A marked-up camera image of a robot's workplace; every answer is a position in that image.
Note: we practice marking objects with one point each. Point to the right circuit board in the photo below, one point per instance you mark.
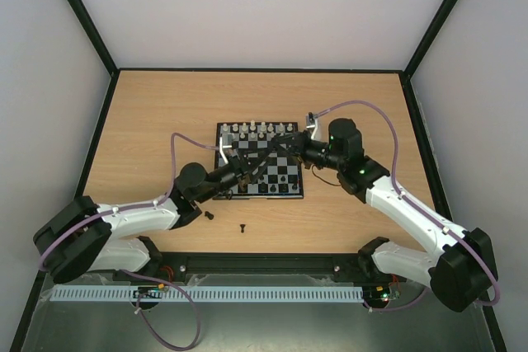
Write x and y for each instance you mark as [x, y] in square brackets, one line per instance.
[382, 293]

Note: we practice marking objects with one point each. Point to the black frame post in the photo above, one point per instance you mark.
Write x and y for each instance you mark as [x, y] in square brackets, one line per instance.
[432, 31]
[81, 13]

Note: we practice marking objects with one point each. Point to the light blue slotted cable duct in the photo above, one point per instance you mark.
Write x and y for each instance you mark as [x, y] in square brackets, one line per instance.
[211, 294]

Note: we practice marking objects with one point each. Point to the circuit board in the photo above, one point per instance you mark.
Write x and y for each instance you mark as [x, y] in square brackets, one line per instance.
[156, 291]
[382, 293]

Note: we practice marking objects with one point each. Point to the right black frame post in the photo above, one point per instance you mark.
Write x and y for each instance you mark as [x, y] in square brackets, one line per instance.
[432, 31]

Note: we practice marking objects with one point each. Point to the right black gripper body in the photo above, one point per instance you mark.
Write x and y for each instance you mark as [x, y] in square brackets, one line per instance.
[300, 145]

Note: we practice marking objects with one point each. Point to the black and silver chessboard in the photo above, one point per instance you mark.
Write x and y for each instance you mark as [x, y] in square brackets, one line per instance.
[279, 176]

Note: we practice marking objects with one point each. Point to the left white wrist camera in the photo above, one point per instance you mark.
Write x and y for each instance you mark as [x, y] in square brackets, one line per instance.
[225, 147]

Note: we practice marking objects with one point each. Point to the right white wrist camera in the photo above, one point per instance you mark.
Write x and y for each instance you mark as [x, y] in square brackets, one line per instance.
[313, 126]

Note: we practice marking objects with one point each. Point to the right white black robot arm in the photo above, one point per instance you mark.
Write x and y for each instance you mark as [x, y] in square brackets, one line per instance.
[375, 185]

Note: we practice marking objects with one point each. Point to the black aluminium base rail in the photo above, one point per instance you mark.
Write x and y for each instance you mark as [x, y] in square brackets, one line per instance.
[368, 266]

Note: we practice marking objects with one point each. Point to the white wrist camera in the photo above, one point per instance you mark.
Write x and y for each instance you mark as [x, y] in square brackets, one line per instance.
[313, 126]
[225, 147]

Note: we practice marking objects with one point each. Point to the left circuit board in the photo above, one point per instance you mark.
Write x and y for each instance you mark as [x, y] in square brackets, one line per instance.
[156, 291]

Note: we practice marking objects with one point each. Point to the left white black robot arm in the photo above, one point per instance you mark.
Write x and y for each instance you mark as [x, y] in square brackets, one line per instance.
[88, 237]

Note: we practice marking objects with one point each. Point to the left black frame post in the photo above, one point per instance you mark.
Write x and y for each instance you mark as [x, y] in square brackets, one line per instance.
[81, 13]

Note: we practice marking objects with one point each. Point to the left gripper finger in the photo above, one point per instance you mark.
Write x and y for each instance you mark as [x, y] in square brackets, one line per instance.
[256, 168]
[274, 157]
[257, 143]

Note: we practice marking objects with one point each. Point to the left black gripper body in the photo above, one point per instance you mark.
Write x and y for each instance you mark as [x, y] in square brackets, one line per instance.
[238, 168]

